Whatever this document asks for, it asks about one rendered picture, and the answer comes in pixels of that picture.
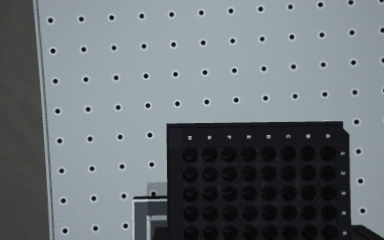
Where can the black well plate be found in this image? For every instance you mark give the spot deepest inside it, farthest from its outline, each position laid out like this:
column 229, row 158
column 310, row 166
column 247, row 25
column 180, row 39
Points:
column 221, row 175

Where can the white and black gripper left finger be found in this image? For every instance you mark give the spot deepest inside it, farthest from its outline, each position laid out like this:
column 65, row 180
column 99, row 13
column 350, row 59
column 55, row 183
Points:
column 161, row 233

